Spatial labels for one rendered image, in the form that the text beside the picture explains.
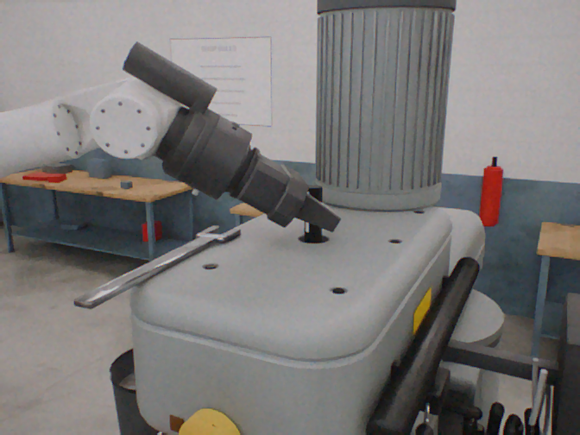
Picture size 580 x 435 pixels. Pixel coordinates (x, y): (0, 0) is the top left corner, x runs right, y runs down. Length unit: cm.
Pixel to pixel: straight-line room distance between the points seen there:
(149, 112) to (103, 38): 612
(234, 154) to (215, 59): 517
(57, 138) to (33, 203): 731
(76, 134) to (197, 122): 15
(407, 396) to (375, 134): 39
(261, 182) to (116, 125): 16
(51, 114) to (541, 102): 439
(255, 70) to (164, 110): 493
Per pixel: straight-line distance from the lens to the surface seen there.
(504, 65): 480
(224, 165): 59
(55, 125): 63
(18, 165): 66
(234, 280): 54
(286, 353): 46
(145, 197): 544
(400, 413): 51
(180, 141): 59
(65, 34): 708
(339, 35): 79
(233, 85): 564
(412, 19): 78
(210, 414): 53
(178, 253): 60
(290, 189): 59
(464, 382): 112
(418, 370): 57
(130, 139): 57
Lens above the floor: 209
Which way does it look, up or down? 15 degrees down
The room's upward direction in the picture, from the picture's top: straight up
